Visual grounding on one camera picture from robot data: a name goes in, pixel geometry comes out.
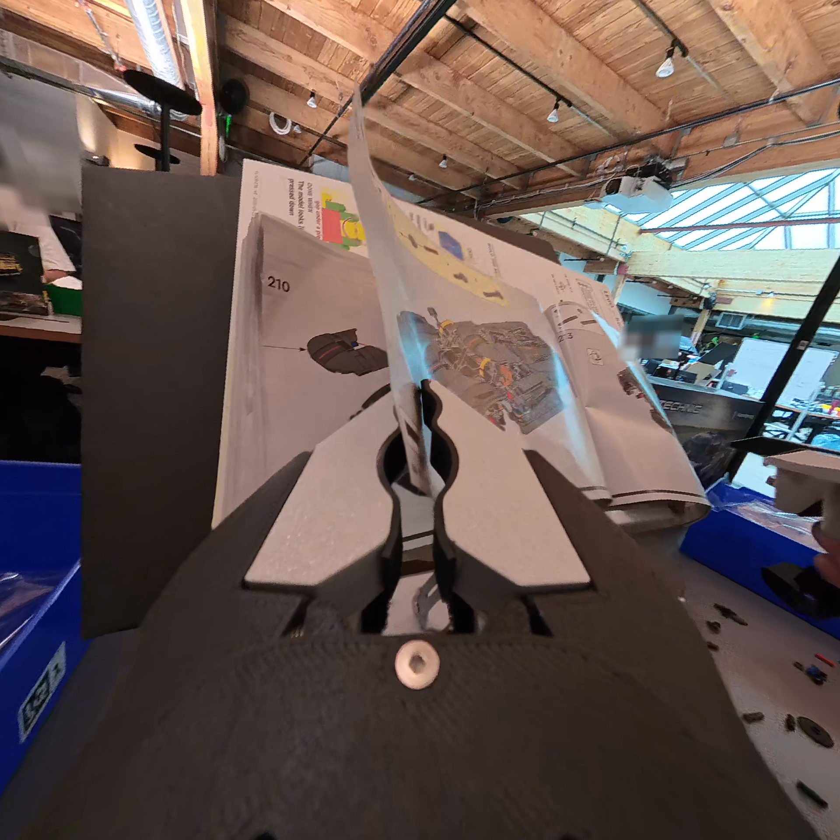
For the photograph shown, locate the silver air duct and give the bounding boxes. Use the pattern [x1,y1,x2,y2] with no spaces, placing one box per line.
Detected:
[125,0,193,89]

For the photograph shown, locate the blue storage bin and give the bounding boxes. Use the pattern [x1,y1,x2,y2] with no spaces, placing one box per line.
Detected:
[679,476,840,641]
[0,459,89,778]

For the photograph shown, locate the lego set box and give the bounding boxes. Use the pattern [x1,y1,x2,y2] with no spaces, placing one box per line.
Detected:
[646,384,769,487]

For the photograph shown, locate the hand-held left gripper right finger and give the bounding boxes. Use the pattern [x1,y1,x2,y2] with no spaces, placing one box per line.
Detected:
[423,379,594,631]

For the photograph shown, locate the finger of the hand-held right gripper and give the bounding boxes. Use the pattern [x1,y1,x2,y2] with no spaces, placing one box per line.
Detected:
[764,449,840,519]

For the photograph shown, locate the white book stand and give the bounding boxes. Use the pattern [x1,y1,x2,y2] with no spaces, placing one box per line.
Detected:
[387,486,713,634]

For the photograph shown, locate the black pole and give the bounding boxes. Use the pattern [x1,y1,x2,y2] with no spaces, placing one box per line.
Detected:
[725,259,840,483]

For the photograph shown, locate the instruction booklet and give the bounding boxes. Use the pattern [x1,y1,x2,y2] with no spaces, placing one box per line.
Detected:
[217,85,713,526]

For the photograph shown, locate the clear plastic bag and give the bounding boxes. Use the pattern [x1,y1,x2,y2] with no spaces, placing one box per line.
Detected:
[709,486,821,529]

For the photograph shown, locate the white ceiling unit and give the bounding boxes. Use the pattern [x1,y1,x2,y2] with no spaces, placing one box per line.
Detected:
[600,157,677,214]

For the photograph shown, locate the scattered black lego pins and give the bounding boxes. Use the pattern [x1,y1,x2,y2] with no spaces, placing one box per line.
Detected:
[705,600,840,811]

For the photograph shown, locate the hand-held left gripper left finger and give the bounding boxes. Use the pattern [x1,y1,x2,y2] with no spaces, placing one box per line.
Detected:
[243,381,421,632]

